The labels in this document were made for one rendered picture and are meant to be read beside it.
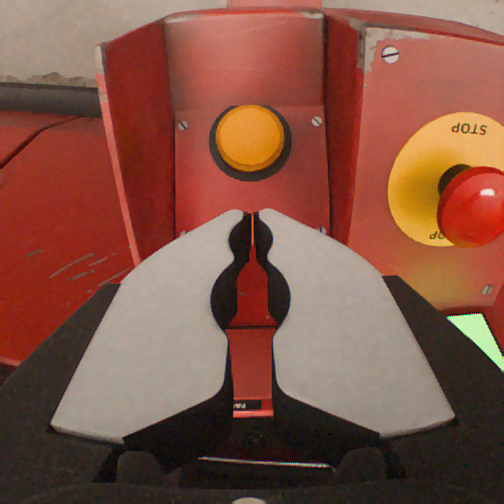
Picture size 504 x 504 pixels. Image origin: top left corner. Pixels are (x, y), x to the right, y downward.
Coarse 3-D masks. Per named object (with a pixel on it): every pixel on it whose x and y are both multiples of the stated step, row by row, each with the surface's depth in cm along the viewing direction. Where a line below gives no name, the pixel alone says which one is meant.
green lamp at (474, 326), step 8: (456, 320) 22; (464, 320) 22; (472, 320) 22; (480, 320) 22; (464, 328) 21; (472, 328) 21; (480, 328) 21; (472, 336) 21; (480, 336) 21; (488, 336) 20; (480, 344) 20; (488, 344) 20; (488, 352) 20; (496, 352) 20; (496, 360) 19
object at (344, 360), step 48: (288, 240) 10; (336, 240) 10; (288, 288) 8; (336, 288) 8; (384, 288) 8; (288, 336) 7; (336, 336) 7; (384, 336) 7; (288, 384) 6; (336, 384) 6; (384, 384) 6; (432, 384) 6; (288, 432) 7; (336, 432) 6; (384, 432) 5
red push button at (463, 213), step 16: (448, 176) 17; (464, 176) 15; (480, 176) 15; (496, 176) 15; (448, 192) 15; (464, 192) 15; (480, 192) 15; (496, 192) 15; (448, 208) 15; (464, 208) 15; (480, 208) 15; (496, 208) 15; (448, 224) 16; (464, 224) 16; (480, 224) 16; (496, 224) 16; (448, 240) 17; (464, 240) 16; (480, 240) 16
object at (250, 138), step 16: (240, 112) 22; (256, 112) 22; (224, 128) 22; (240, 128) 22; (256, 128) 22; (272, 128) 22; (224, 144) 22; (240, 144) 22; (256, 144) 22; (272, 144) 22; (224, 160) 23; (240, 160) 22; (256, 160) 22; (272, 160) 22
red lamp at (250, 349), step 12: (228, 336) 22; (240, 336) 22; (252, 336) 22; (264, 336) 22; (240, 348) 21; (252, 348) 21; (264, 348) 21; (240, 360) 20; (252, 360) 20; (264, 360) 20; (240, 372) 20; (252, 372) 20; (264, 372) 20; (240, 384) 19; (252, 384) 19; (264, 384) 19; (240, 396) 19; (252, 396) 19; (264, 396) 19
